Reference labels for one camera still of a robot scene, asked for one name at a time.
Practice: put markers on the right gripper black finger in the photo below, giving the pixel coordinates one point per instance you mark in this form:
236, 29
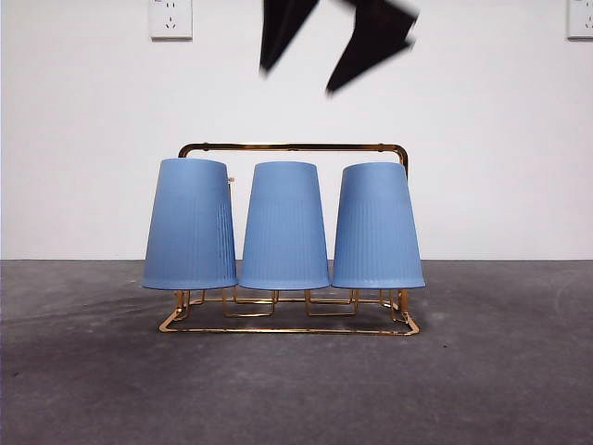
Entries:
282, 28
375, 37

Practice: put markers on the white wall socket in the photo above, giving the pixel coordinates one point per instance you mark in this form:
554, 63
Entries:
581, 18
170, 21

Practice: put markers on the blue ribbed plastic cup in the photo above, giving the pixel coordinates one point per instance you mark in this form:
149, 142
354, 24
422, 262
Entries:
377, 232
283, 232
187, 232

